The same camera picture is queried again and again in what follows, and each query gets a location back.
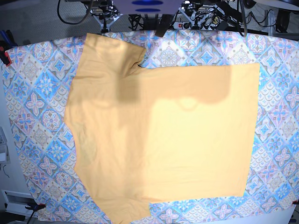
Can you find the yellow T-shirt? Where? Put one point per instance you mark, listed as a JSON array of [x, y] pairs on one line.
[[166, 134]]

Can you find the white power strip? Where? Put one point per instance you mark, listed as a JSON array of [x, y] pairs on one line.
[[181, 25]]

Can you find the patterned blue tablecloth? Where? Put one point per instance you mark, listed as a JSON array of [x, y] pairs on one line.
[[36, 87]]

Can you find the red-black clamp left lower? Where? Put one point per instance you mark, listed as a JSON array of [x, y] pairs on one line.
[[35, 207]]

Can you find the red-black clamp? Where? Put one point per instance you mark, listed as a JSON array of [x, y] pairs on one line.
[[6, 44], [35, 207]]

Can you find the white box left edge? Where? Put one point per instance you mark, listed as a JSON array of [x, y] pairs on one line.
[[4, 153]]

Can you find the red-black clamp left upper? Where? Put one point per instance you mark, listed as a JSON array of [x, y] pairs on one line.
[[6, 44]]

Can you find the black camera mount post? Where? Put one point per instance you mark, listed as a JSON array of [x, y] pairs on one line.
[[163, 25]]

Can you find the purple robot base plate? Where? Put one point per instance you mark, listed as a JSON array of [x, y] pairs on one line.
[[147, 6]]

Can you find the white wall trunking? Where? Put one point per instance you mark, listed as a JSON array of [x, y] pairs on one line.
[[17, 202]]

